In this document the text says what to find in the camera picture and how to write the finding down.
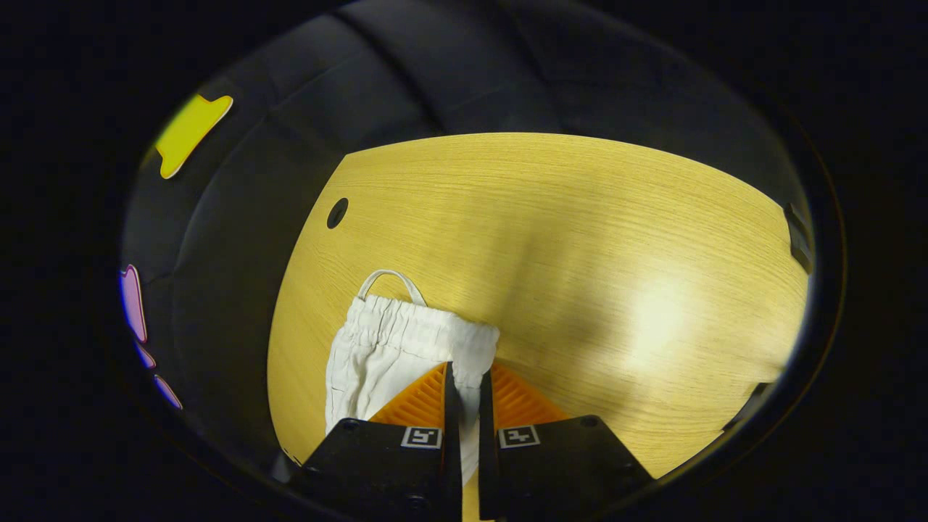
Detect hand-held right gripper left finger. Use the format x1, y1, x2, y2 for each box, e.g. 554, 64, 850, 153
289, 362, 463, 522

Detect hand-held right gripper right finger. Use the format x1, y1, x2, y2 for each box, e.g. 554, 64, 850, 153
477, 363, 657, 522

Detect white jeans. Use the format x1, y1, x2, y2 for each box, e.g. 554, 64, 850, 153
324, 269, 502, 485

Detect black backdrop cloth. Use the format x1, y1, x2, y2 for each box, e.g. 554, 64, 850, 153
120, 0, 816, 465

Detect black table corner bracket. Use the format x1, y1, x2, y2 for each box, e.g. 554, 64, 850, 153
783, 202, 815, 275

